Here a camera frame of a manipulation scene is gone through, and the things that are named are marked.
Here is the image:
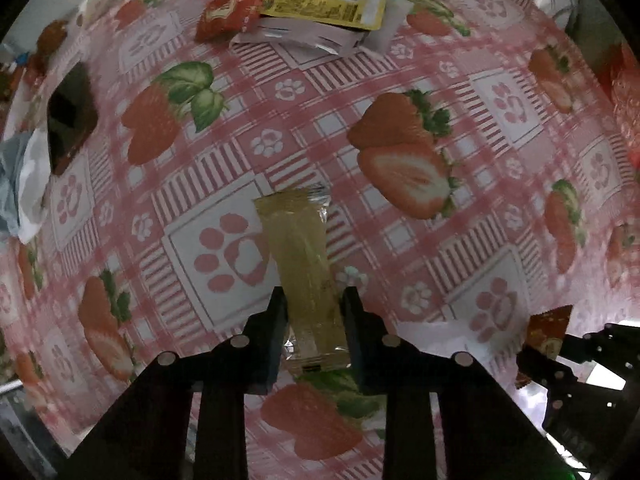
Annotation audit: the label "gold tan snack bar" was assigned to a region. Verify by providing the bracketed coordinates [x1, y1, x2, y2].
[254, 184, 350, 375]

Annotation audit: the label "red foil snack packets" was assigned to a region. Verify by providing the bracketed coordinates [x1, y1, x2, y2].
[522, 304, 573, 360]

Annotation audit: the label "strawberry paw print tablecloth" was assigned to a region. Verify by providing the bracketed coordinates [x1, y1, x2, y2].
[1, 0, 639, 479]

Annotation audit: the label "blue white crumpled cloth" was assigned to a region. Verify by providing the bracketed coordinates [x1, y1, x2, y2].
[1, 128, 52, 245]

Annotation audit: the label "smartphone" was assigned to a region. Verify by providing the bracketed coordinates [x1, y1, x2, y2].
[47, 62, 99, 177]

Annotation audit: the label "clear white snack bag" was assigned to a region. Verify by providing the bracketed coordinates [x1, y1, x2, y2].
[231, 0, 413, 58]

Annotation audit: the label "orange red snack bar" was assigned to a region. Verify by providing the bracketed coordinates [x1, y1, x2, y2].
[194, 0, 264, 44]

